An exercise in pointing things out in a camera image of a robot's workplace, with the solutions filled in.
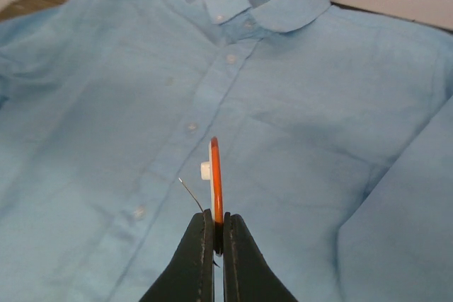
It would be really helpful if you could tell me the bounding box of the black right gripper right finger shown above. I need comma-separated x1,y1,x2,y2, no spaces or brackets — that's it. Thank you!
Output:
223,212,297,302

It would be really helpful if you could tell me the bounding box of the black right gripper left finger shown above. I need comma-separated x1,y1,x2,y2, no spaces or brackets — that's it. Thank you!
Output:
141,209,214,302

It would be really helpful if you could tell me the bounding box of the orange white round brooch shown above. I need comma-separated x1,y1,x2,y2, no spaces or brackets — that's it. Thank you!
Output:
200,137,224,257

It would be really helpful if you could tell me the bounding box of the light blue button shirt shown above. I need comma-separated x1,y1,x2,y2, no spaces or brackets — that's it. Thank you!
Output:
1,0,452,301

